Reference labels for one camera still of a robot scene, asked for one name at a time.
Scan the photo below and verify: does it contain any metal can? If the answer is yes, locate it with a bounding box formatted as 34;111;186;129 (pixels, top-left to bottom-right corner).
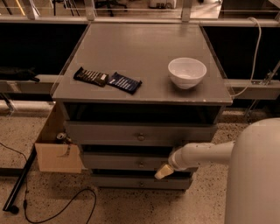
56;132;67;142

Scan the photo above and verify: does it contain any grey drawer cabinet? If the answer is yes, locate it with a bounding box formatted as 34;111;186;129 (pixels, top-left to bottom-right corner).
53;24;232;179

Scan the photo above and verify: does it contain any brown snack bar wrapper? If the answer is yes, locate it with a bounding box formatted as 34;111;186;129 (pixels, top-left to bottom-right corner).
73;67;109;88

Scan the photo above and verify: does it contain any black metal floor bar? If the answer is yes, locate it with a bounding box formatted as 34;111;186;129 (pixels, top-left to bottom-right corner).
0;148;37;214

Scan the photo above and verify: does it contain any black object on ledge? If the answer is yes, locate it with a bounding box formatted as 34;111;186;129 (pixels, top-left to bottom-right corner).
0;66;40;82

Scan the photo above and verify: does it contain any white bowl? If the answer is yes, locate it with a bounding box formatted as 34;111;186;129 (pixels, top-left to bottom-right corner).
168;58;207;89

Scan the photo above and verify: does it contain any black floor cable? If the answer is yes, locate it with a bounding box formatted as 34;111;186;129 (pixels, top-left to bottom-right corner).
0;142;98;224

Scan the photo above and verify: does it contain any grey top drawer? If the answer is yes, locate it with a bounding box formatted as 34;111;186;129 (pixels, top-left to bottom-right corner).
65;121;217;147

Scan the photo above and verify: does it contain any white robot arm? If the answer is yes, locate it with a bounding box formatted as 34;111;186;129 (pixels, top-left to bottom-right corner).
155;118;280;224

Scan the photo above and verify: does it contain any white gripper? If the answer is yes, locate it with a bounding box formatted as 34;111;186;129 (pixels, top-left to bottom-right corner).
155;147;186;179

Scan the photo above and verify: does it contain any white hanging cable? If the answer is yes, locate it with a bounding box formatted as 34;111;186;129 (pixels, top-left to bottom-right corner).
230;17;263;98

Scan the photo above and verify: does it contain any blue snack bar wrapper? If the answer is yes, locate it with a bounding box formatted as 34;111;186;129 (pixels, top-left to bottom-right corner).
108;73;142;95

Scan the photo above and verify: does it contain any cardboard box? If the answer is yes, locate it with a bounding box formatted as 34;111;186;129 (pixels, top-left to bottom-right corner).
34;104;84;173

